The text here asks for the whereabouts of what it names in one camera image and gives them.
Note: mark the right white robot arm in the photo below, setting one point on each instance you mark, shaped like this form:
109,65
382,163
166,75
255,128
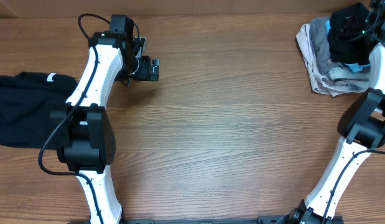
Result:
362,130

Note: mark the grey folded shorts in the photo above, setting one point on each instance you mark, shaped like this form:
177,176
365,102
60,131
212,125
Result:
321,47

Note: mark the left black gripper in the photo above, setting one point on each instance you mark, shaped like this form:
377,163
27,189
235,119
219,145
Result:
144,72

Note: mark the light blue printed t-shirt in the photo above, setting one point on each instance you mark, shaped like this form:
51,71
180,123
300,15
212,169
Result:
354,67

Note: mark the black t-shirt with logo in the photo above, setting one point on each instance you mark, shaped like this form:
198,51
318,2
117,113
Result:
346,37

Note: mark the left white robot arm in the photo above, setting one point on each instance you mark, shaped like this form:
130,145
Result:
82,143

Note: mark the white patterned folded cloth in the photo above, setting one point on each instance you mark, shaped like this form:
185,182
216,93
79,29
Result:
338,73

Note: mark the beige folded garment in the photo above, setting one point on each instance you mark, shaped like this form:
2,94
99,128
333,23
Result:
320,83

